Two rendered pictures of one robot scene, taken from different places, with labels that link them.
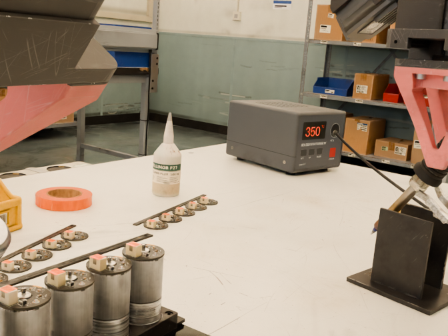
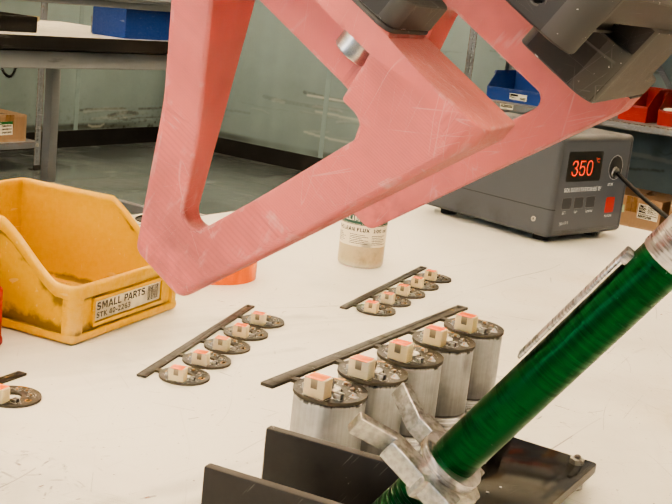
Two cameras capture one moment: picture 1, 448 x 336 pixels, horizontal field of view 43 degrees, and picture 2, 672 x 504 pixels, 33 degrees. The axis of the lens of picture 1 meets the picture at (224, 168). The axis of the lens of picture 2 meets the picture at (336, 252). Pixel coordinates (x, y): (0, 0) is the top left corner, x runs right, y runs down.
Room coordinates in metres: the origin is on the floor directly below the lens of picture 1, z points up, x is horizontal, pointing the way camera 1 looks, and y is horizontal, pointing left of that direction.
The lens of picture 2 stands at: (-0.12, 0.12, 0.94)
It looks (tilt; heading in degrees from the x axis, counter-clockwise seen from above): 13 degrees down; 357
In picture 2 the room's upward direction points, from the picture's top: 6 degrees clockwise
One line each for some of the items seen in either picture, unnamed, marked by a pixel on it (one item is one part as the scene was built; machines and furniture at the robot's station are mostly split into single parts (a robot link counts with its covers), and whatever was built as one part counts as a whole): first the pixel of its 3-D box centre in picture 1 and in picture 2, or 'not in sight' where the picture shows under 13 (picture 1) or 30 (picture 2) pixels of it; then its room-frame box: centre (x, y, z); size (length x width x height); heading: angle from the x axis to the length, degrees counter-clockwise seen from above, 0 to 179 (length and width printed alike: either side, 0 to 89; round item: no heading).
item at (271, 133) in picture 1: (284, 135); (526, 173); (0.92, -0.09, 0.80); 0.15 x 0.12 x 0.10; 42
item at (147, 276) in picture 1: (141, 289); (466, 382); (0.32, 0.04, 0.79); 0.02 x 0.02 x 0.05
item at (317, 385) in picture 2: not in sight; (319, 385); (0.22, 0.11, 0.82); 0.01 x 0.01 x 0.01; 57
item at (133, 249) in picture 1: (135, 249); (467, 322); (0.32, 0.05, 0.82); 0.01 x 0.01 x 0.01; 57
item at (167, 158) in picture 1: (167, 153); (367, 196); (0.68, 0.07, 0.80); 0.03 x 0.03 x 0.10
